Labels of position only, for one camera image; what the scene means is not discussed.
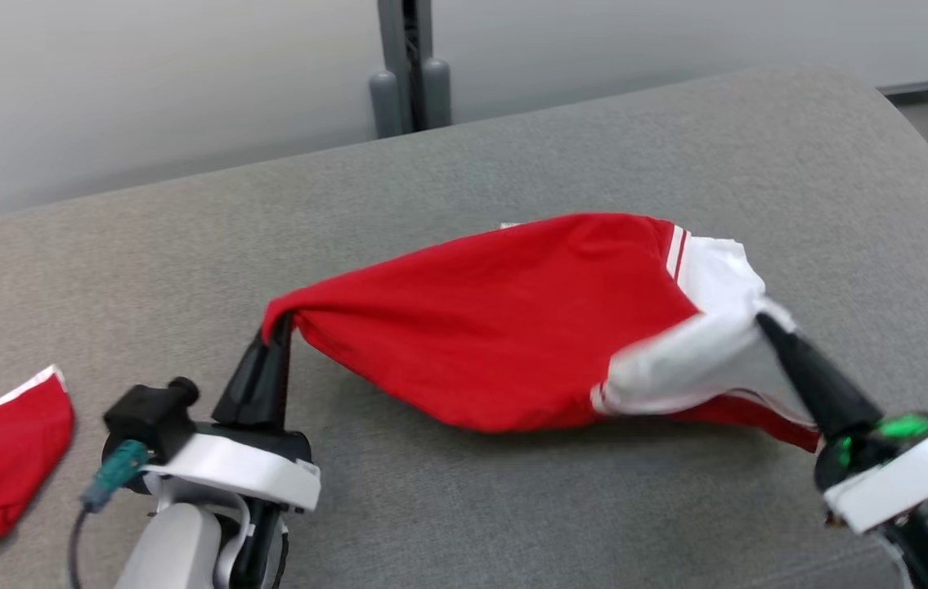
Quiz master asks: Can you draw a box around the red white sports shirt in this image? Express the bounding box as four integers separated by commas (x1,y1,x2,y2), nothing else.
261,211,826,453

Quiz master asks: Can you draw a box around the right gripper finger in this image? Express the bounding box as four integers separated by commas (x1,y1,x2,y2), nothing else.
756,319,854,440
756,313,883,428

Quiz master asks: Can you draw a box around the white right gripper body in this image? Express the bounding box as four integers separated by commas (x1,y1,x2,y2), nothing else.
812,405,928,535

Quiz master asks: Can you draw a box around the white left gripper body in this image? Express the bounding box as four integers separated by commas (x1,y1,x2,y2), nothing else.
101,420,322,513

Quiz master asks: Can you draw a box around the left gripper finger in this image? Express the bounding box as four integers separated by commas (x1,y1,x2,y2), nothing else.
213,334,275,428
263,313,294,431

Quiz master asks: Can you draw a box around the grey fabric sofa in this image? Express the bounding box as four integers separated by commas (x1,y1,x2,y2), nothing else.
0,68,928,589

